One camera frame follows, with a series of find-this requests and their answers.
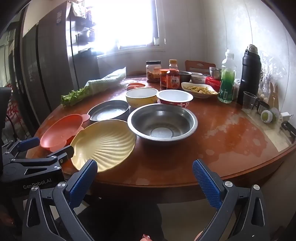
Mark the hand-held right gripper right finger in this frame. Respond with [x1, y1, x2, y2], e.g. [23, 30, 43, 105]
[192, 159, 271, 241]

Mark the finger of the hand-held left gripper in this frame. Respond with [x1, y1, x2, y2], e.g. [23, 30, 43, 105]
[2, 137, 41, 160]
[3, 146, 75, 178]

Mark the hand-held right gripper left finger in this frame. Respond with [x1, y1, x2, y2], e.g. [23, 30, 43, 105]
[22, 159, 99, 241]

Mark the pink plastic plate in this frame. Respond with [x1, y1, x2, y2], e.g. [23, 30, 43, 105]
[40, 113, 90, 152]

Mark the yellow shell-shaped plate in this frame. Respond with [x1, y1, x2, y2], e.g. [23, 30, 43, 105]
[69, 119, 137, 173]

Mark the oval steel plate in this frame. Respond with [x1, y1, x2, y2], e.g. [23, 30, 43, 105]
[88, 100, 130, 122]

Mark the large steel bowl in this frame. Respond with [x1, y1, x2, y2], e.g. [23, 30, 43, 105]
[127, 103, 199, 146]

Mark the yellow bowl with handles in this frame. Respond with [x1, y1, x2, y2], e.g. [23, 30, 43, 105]
[125, 88, 159, 108]

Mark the red and white bowl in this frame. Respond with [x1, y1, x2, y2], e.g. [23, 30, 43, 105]
[156, 89, 194, 109]

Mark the red paper decoration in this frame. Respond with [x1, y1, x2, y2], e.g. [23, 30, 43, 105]
[5, 85, 22, 130]

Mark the celery in plastic bag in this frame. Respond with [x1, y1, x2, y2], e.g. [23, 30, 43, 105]
[60, 67, 127, 107]

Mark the grey refrigerator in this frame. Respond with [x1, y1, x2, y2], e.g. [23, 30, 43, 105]
[20, 2, 80, 130]

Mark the fruit in foam net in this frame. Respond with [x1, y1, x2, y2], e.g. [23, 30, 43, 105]
[260, 108, 280, 122]

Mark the clear plastic cup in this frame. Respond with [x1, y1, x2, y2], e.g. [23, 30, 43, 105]
[243, 91, 258, 113]

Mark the white plate of food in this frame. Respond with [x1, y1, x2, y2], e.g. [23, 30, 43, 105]
[181, 82, 219, 99]

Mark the small steel cup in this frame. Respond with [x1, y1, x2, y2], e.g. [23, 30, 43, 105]
[257, 100, 270, 115]

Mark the black metal object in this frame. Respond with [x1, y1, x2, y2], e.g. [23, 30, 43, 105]
[281, 120, 296, 138]

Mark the small white can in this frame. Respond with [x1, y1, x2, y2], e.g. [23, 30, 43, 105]
[232, 78, 242, 100]

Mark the plastic bottle of green liquid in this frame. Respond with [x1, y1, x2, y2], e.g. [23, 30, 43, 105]
[217, 49, 237, 104]

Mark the red cardboard box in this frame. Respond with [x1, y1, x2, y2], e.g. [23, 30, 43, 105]
[205, 76, 222, 92]

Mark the white patterned bowl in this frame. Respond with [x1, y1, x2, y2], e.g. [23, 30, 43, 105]
[191, 72, 206, 84]

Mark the orange sauce bottle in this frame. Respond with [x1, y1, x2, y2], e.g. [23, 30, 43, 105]
[166, 60, 181, 90]

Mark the brown rabbit figure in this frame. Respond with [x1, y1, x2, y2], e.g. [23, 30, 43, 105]
[268, 81, 280, 109]

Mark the medium steel bowl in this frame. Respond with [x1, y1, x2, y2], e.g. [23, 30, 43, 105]
[178, 71, 192, 82]

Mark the small steel bowl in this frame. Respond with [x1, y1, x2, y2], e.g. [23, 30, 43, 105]
[209, 67, 222, 80]

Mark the red chili sauce jar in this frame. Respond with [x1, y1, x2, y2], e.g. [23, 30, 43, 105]
[159, 69, 170, 89]

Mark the wooden chair with carved back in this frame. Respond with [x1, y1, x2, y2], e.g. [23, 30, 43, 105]
[184, 60, 216, 76]

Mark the pickle jar with black lid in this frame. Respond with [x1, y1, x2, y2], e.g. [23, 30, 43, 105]
[146, 61, 162, 83]

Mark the black thermos flask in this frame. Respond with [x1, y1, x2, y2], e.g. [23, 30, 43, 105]
[237, 44, 262, 105]

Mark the metal storage rack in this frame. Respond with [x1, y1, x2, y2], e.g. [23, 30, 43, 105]
[68, 0, 96, 54]

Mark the clear plastic bag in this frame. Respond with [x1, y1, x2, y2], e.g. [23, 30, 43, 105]
[258, 50, 287, 109]

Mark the bright window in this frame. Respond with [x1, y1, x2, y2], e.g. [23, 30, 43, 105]
[90, 0, 166, 52]

